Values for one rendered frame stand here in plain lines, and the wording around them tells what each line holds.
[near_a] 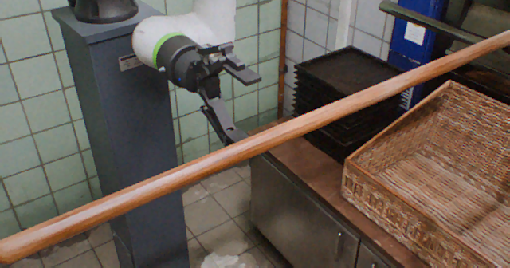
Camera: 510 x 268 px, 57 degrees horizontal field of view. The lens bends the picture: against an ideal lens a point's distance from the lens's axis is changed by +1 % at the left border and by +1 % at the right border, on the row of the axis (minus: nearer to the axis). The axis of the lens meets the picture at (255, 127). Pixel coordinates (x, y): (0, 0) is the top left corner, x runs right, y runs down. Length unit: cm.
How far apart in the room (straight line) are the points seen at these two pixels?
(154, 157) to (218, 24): 49
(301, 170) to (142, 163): 57
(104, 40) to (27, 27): 74
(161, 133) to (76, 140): 81
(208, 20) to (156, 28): 12
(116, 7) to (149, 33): 19
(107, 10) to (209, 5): 26
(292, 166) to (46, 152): 101
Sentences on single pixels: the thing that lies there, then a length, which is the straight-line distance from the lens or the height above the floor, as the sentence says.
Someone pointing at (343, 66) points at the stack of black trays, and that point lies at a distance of 170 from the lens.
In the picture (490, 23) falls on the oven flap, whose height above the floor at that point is 106.
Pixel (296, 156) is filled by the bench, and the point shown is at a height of 58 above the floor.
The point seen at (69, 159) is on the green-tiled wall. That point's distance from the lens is 211.
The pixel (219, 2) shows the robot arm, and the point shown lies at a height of 128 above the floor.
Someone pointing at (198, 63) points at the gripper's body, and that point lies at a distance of 85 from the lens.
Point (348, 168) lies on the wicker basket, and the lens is 147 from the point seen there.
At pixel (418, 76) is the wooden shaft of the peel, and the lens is 93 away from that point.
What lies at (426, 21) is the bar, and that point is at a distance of 127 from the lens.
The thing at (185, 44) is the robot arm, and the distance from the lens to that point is 91.
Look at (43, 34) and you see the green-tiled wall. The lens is 186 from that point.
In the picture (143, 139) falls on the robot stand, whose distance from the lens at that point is 130.
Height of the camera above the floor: 162
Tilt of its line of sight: 35 degrees down
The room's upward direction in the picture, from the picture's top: straight up
